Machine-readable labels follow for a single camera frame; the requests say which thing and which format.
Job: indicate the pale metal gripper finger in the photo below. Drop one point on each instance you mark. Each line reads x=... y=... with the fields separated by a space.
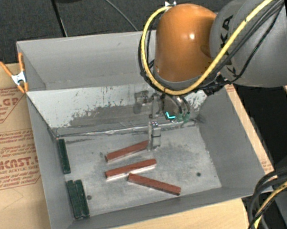
x=151 y=138
x=157 y=136

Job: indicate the red-brown flat block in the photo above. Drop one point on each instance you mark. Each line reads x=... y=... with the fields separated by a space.
x=127 y=151
x=130 y=168
x=154 y=184

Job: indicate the grey metal bin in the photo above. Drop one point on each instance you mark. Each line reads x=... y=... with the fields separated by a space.
x=114 y=62

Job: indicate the dark green flat block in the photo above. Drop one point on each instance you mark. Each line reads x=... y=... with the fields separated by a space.
x=74 y=199
x=64 y=156
x=82 y=199

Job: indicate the brown cardboard board red print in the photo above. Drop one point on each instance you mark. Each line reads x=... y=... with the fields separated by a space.
x=9 y=147

